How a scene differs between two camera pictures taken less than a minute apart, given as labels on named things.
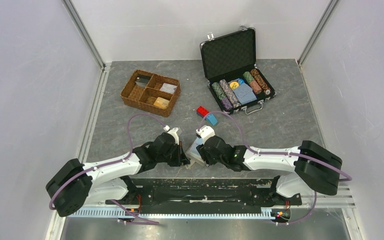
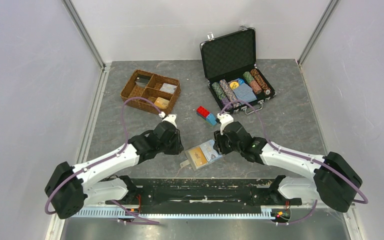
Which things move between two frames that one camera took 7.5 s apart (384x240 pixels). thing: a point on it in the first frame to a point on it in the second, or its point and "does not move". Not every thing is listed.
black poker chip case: [234, 79] does not move
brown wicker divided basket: [152, 92] does not move
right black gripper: [205, 156] to [219, 142]
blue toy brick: [211, 119] does not move
